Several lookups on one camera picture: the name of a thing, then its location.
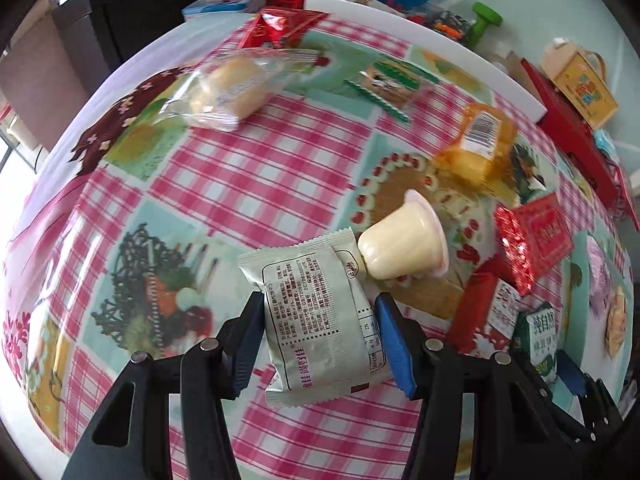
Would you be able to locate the green edged biscuit packet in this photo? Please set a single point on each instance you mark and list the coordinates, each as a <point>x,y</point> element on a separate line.
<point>390,82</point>

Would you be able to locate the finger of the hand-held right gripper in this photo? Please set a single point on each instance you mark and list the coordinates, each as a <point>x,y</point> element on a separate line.
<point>570,377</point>

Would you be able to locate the yellow pudding cup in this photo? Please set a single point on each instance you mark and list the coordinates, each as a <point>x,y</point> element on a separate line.
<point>400,245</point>

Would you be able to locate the pile of small toys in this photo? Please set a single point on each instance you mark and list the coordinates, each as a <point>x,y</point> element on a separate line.
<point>445,25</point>

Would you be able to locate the red white milk carton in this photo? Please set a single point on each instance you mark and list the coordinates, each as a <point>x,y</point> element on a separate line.
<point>480,310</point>

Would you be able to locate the green white milk carton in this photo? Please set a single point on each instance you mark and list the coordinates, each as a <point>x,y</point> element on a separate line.
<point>537,340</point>

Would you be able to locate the green dumbbell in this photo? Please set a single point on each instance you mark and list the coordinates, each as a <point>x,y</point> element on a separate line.
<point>482,22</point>

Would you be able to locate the clear bread packet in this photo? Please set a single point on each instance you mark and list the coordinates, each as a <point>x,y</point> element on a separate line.
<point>230,90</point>

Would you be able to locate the pink pudding cup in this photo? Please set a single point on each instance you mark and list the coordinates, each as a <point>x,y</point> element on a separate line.
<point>597,270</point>

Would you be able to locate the orange jelly packet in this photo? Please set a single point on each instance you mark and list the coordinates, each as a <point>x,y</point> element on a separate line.
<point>475,150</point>

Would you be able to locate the red foil square snack packet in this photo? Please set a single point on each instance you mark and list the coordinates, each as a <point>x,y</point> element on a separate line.
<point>535,240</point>

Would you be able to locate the cream snack packet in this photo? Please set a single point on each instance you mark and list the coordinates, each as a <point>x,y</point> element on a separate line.
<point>320,320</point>

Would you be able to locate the white foam board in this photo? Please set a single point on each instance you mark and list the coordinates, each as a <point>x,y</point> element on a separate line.
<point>450,42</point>

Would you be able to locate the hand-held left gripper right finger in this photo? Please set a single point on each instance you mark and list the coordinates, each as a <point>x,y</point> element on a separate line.
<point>395,345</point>

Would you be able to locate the blue tin box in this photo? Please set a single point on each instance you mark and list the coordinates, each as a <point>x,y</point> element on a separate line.
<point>220,7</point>

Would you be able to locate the small wooden printed box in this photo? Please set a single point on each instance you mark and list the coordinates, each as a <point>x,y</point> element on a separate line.
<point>582,90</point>

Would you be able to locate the red flower print snack packet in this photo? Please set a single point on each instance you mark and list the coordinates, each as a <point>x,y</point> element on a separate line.
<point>285,27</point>

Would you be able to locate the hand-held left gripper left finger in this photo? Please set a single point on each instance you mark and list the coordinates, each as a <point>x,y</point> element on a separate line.
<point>247,347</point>

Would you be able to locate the light blue face mask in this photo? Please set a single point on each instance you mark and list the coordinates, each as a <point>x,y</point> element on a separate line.
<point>606,144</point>

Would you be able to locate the dark cabinet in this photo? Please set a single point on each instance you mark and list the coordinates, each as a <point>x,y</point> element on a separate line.
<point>140,5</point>

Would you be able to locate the yellow pastry packet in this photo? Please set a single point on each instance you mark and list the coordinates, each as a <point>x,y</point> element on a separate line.
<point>616,320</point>

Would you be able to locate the flat red box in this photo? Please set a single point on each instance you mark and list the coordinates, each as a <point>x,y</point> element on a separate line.
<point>570,130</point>

